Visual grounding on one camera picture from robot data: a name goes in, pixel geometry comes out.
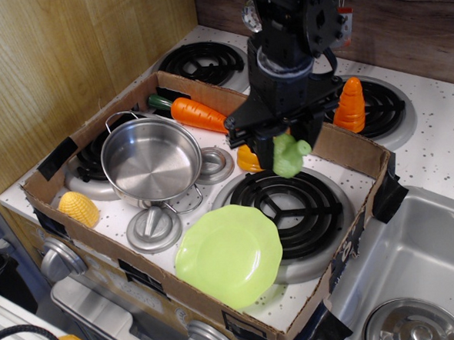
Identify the silver stove knob front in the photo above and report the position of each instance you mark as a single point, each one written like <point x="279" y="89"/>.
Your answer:
<point x="154" y="230"/>

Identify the silver stove knob middle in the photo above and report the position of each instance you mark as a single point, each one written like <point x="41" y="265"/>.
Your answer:
<point x="217" y="166"/>

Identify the sink drain strainer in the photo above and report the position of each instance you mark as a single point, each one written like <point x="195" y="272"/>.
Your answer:
<point x="409" y="319"/>

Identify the hanging metal strainer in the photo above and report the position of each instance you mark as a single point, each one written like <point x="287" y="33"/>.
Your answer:
<point x="250" y="17"/>

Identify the back left black burner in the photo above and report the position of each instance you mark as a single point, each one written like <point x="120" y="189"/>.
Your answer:
<point x="215" y="63"/>

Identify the yellow toy corn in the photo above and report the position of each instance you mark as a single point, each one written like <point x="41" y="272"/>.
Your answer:
<point x="80" y="208"/>

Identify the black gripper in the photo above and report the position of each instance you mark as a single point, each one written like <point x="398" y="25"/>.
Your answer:
<point x="282" y="98"/>

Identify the black burner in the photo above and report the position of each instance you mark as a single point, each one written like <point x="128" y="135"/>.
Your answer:
<point x="311" y="212"/>
<point x="215" y="63"/>
<point x="389" y="114"/>
<point x="84" y="172"/>

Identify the cardboard fence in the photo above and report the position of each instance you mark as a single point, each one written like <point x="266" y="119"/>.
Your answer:
<point x="307" y="306"/>

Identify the back right black burner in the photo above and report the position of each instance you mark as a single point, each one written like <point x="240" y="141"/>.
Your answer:
<point x="389" y="114"/>

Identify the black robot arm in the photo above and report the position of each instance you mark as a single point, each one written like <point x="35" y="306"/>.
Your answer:
<point x="293" y="30"/>

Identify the silver stove knob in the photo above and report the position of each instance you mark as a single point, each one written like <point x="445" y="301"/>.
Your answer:
<point x="217" y="166"/>
<point x="154" y="230"/>

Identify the orange toy pumpkin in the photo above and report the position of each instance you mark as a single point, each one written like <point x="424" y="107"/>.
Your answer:
<point x="247" y="160"/>

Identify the light green plastic plate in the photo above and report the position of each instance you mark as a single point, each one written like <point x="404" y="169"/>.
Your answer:
<point x="232" y="254"/>

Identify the small steel pan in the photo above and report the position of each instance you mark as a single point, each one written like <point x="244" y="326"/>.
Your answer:
<point x="152" y="162"/>

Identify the front right black burner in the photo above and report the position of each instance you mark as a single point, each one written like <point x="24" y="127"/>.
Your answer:
<point x="311" y="212"/>

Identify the front left black burner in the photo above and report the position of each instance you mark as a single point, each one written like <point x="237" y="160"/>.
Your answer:
<point x="84" y="172"/>

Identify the orange toy carrot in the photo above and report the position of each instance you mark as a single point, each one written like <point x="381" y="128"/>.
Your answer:
<point x="190" y="113"/>

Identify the silver sink basin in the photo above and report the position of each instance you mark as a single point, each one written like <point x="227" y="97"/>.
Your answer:
<point x="412" y="256"/>

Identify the hanging metal spatula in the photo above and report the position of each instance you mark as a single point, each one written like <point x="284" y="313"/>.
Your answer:
<point x="347" y="24"/>

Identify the orange swirl cone toy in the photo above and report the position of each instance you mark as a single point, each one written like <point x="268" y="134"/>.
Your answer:
<point x="350" y="113"/>

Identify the oven door handle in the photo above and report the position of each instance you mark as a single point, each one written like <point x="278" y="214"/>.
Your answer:
<point x="104" y="316"/>

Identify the oven front knob left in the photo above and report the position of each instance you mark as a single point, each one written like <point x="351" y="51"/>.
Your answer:
<point x="60" y="262"/>

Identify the green toy broccoli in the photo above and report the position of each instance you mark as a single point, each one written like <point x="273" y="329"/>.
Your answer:
<point x="288" y="155"/>

